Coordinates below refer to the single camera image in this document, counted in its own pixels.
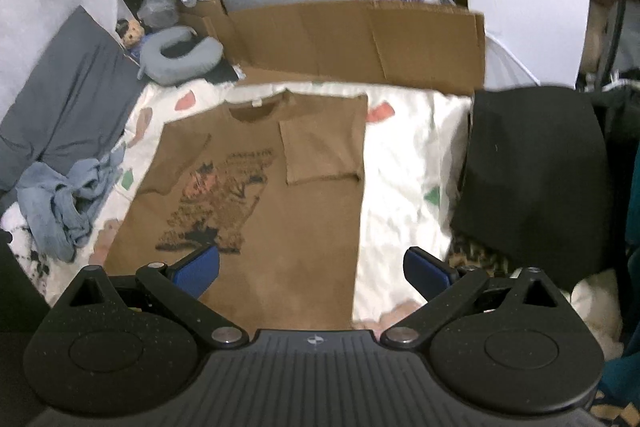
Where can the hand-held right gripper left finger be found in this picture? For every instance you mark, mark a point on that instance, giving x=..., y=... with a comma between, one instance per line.
x=197, y=269

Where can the white bear-print blanket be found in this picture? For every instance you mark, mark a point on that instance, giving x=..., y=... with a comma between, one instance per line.
x=405, y=187

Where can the clear plastic bag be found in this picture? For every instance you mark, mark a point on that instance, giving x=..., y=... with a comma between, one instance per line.
x=157, y=7

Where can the dark grey pillow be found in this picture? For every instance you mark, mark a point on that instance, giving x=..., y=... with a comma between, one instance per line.
x=75, y=97

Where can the brown printed t-shirt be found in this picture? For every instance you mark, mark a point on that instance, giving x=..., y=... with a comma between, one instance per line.
x=300, y=232

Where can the teal bag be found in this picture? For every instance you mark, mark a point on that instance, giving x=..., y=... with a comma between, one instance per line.
x=631, y=282

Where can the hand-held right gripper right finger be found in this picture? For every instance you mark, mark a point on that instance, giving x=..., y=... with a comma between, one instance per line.
x=425, y=272

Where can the grey neck pillow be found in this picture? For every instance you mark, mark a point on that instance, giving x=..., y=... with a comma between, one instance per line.
x=200, y=57

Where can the white dotted fluffy blanket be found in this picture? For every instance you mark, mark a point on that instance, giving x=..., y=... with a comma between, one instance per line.
x=22, y=252

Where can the black cloth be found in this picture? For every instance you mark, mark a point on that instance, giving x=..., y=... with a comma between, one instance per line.
x=222, y=72

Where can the flattened cardboard box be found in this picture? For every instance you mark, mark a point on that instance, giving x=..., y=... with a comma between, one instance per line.
x=350, y=42

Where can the white fluffy cloth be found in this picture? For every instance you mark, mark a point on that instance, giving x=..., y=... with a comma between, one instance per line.
x=595, y=307

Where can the black folded garment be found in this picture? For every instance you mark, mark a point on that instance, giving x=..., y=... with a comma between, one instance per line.
x=535, y=172

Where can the small teddy bear toy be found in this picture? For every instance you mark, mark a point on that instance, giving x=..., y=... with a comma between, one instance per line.
x=131, y=34

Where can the blue denim garment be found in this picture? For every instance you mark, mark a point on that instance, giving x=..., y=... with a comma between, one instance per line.
x=65, y=202

